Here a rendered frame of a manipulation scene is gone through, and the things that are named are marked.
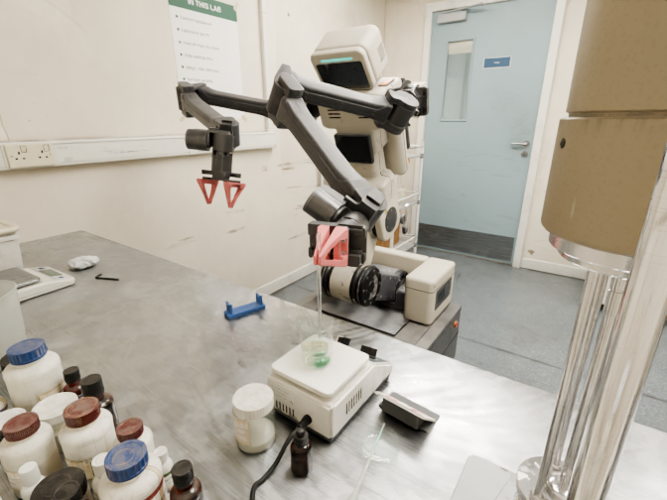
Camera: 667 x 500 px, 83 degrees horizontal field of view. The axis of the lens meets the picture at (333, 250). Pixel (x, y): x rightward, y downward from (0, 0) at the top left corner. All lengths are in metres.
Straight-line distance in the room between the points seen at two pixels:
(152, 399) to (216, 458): 0.19
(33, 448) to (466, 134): 3.35
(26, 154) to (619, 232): 1.78
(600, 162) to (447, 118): 3.35
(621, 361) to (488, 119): 3.32
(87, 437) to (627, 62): 0.63
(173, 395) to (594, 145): 0.70
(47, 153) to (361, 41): 1.25
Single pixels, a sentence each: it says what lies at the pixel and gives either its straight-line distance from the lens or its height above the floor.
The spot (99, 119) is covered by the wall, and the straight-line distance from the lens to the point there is 1.99.
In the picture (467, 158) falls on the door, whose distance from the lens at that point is 3.53.
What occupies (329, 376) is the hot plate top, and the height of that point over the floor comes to 0.84.
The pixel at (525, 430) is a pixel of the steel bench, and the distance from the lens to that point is 0.72.
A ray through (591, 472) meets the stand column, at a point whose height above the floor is 1.06.
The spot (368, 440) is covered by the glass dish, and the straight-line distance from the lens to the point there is 0.64.
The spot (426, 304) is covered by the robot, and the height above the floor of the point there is 0.47.
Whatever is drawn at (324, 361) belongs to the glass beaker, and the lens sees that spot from 0.61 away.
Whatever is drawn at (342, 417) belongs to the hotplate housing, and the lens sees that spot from 0.62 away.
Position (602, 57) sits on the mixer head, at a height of 1.24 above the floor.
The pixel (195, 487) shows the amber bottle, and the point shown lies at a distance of 0.53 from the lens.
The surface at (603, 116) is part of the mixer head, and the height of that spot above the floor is 1.21.
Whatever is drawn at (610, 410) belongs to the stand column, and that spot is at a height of 1.09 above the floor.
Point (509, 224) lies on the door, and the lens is 3.53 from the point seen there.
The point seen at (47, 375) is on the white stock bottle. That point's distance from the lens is 0.75.
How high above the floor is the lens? 1.21
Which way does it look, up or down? 19 degrees down
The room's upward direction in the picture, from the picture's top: straight up
